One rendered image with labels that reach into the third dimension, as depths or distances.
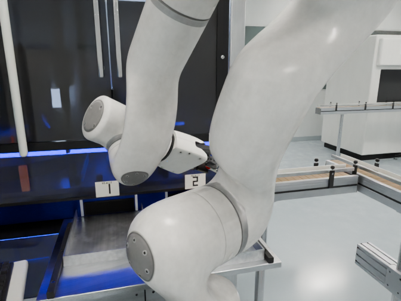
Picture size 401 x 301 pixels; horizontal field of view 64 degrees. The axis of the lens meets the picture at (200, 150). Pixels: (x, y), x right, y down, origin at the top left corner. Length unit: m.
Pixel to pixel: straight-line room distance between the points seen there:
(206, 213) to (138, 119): 0.17
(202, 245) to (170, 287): 0.06
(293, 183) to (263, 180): 1.20
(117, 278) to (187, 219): 0.61
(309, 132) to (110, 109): 6.60
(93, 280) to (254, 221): 0.63
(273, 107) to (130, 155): 0.26
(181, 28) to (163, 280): 0.32
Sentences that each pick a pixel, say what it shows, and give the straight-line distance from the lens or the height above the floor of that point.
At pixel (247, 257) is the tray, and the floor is 0.90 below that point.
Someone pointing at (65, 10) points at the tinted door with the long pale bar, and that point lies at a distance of 1.22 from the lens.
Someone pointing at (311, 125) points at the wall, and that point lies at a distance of 7.05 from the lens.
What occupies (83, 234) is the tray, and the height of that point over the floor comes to 0.88.
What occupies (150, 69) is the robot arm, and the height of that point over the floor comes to 1.46.
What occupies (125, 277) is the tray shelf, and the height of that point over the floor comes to 0.88.
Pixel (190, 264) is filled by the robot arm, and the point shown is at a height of 1.22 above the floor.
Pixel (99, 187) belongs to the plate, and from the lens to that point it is 1.26.
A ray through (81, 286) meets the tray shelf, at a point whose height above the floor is 0.88.
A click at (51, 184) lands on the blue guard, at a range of 1.28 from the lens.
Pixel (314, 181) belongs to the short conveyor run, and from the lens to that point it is 1.67.
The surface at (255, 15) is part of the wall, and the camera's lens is 6.38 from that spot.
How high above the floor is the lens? 1.46
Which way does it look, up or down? 14 degrees down
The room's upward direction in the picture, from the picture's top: straight up
